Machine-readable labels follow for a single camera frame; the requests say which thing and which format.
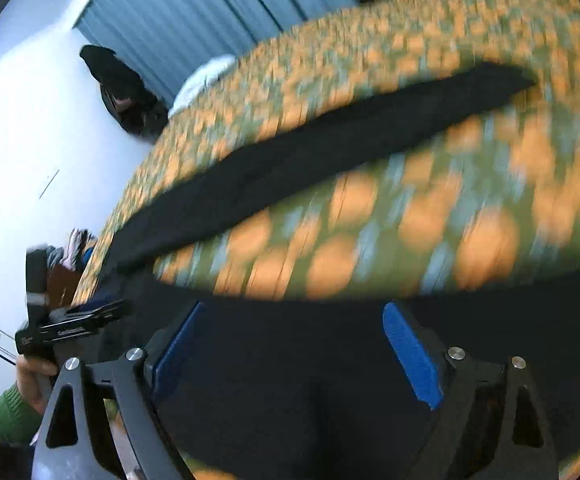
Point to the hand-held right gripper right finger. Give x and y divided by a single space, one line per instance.
414 355

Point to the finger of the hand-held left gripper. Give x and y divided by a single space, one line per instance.
102 312

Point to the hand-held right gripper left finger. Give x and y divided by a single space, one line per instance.
179 347

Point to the black pants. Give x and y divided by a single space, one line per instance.
320 125

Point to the person's left forearm green sleeve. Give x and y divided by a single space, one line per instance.
5 417

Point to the person's left hand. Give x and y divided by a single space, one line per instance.
32 375

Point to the brown wooden cabinet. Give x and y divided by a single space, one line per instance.
62 285

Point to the pile of folded clothes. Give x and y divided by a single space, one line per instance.
72 250

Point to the green orange floral blanket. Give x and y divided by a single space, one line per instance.
369 210

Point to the black hanging bag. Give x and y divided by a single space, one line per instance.
122 95

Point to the white cloth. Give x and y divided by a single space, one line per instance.
202 80

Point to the blue curtain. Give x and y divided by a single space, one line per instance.
180 10

